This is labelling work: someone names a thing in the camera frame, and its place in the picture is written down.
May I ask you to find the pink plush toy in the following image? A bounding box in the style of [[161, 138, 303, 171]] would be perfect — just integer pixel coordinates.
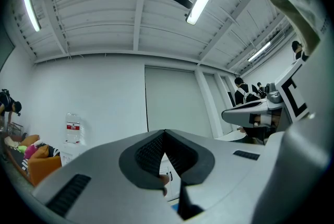
[[17, 139, 44, 160]]

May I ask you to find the person's left hand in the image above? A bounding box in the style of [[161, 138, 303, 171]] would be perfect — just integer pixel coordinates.
[[159, 174, 171, 197]]

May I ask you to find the black white striped garment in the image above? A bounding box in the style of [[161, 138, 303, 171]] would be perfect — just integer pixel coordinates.
[[22, 146, 61, 172]]

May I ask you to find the grey backpack rig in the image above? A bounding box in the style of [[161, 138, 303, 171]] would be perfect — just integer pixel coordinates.
[[244, 86, 261, 103]]

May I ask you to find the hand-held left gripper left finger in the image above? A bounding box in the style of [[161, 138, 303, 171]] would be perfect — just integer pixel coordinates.
[[32, 129, 188, 224]]

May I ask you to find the ceiling tube light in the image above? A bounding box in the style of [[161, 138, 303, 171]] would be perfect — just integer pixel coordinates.
[[21, 0, 42, 33], [247, 41, 272, 63], [185, 0, 217, 26]]

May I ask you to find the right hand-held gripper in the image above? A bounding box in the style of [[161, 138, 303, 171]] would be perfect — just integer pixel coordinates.
[[221, 60, 311, 134]]

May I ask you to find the grey roller blind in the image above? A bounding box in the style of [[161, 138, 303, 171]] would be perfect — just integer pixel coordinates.
[[145, 66, 214, 139], [205, 73, 233, 136]]

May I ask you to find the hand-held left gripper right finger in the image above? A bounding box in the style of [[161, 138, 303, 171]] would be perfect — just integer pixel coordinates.
[[164, 128, 266, 221]]

